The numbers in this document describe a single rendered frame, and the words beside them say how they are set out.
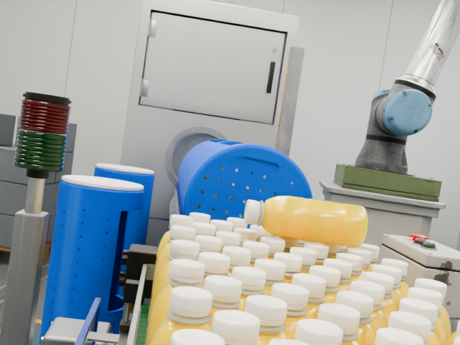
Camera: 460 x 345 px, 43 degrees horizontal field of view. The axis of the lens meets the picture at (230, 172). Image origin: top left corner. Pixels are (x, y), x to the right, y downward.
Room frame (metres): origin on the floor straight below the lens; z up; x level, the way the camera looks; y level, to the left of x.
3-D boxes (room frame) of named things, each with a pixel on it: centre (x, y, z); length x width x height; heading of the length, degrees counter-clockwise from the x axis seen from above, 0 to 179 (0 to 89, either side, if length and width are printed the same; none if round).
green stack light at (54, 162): (0.79, 0.26, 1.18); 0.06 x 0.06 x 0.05
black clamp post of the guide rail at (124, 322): (0.97, 0.13, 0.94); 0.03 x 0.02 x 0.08; 6
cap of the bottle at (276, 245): (0.91, -0.08, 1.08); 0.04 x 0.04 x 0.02
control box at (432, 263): (1.04, -0.37, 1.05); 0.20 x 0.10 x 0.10; 6
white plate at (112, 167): (2.82, 0.50, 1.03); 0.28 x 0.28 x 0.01
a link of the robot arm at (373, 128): (1.72, -0.44, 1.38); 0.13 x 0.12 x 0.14; 0
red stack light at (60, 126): (0.79, 0.26, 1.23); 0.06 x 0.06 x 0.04
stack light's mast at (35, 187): (0.79, 0.26, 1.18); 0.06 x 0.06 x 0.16
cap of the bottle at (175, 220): (1.02, 0.07, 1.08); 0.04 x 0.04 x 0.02
